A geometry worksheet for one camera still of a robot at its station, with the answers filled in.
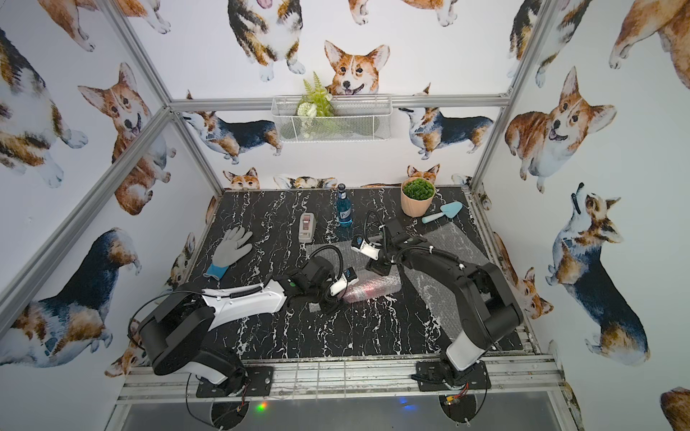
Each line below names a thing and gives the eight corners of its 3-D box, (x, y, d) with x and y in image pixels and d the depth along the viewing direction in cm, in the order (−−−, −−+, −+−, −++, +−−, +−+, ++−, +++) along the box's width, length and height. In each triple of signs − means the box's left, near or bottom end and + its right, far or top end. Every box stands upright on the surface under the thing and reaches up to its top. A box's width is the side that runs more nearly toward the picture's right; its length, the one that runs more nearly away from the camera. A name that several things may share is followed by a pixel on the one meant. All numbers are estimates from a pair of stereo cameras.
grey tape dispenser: (297, 242, 105) (295, 235, 102) (301, 218, 113) (300, 212, 109) (313, 241, 105) (311, 235, 102) (316, 218, 113) (315, 212, 109)
